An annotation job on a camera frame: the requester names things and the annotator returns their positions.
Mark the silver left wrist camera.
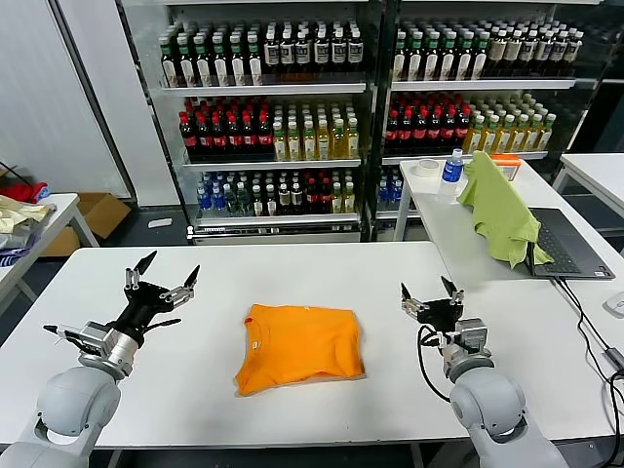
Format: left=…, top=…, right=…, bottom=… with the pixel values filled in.
left=42, top=319, right=116, bottom=360

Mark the dark grey laptop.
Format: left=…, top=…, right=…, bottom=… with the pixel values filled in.
left=525, top=207, right=616, bottom=280

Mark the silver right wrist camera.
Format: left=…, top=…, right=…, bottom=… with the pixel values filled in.
left=452, top=317, right=491, bottom=353

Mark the white label dark bottle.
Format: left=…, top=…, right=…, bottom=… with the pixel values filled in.
left=330, top=27, right=348, bottom=75
left=313, top=27, right=332, bottom=75
left=295, top=29, right=313, bottom=75
left=347, top=27, right=365, bottom=75
left=263, top=29, right=281, bottom=75
left=280, top=29, right=296, bottom=75

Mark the glass door beverage cooler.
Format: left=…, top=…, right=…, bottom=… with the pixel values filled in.
left=379, top=0, right=615, bottom=230

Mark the green cap dark bottle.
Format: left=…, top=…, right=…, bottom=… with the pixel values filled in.
left=473, top=31, right=489, bottom=81
left=457, top=31, right=474, bottom=82
left=246, top=31, right=264, bottom=87
left=212, top=33, right=230, bottom=88
left=441, top=31, right=458, bottom=82
left=229, top=32, right=247, bottom=88
left=393, top=31, right=410, bottom=82
left=425, top=31, right=442, bottom=82
left=178, top=34, right=196, bottom=88
left=409, top=31, right=425, bottom=82
left=162, top=34, right=180, bottom=88
left=195, top=34, right=213, bottom=88

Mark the drink bottle shelf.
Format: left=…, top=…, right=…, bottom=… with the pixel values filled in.
left=115, top=0, right=386, bottom=245

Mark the black laptop cable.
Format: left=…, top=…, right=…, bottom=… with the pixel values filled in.
left=554, top=275, right=624, bottom=365

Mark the red cloth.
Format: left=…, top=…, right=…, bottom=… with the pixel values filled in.
left=0, top=181, right=51, bottom=205

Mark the brown cardboard box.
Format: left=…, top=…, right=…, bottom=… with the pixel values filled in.
left=41, top=192, right=133, bottom=257

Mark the orange t-shirt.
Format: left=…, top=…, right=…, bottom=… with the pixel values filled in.
left=235, top=302, right=367, bottom=397

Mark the beige label dark bottle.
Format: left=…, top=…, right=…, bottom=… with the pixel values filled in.
left=488, top=29, right=506, bottom=78
left=504, top=29, right=521, bottom=78
left=519, top=29, right=535, bottom=78

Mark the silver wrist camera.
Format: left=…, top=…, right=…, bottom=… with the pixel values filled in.
left=452, top=317, right=491, bottom=353
left=42, top=319, right=116, bottom=360

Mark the orange and white box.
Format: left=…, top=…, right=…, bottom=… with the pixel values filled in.
left=489, top=153, right=523, bottom=182

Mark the grey white cloth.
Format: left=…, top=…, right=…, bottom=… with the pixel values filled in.
left=0, top=218, right=45, bottom=250

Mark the white table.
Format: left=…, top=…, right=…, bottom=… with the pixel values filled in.
left=0, top=192, right=100, bottom=313
left=392, top=156, right=624, bottom=443
left=552, top=153, right=624, bottom=218

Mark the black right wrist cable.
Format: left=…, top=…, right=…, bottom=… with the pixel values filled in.
left=416, top=325, right=454, bottom=404

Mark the thin black cable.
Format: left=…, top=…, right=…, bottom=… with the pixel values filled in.
left=0, top=158, right=31, bottom=185

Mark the green t-shirt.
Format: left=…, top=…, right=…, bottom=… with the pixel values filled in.
left=456, top=149, right=556, bottom=269

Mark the grey label dark bottle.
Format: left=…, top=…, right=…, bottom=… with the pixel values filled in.
left=534, top=29, right=551, bottom=78
left=566, top=28, right=585, bottom=77
left=550, top=29, right=567, bottom=78

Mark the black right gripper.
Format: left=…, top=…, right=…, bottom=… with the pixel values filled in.
left=400, top=275, right=466, bottom=337

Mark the black looping cable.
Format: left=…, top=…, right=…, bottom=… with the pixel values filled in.
left=604, top=368, right=624, bottom=440

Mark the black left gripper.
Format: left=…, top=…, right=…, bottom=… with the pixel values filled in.
left=112, top=251, right=202, bottom=342

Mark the blue striped cloth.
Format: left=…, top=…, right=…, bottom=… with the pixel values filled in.
left=0, top=246, right=33, bottom=268

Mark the blue label water bottle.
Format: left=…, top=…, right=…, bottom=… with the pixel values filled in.
left=438, top=148, right=465, bottom=196

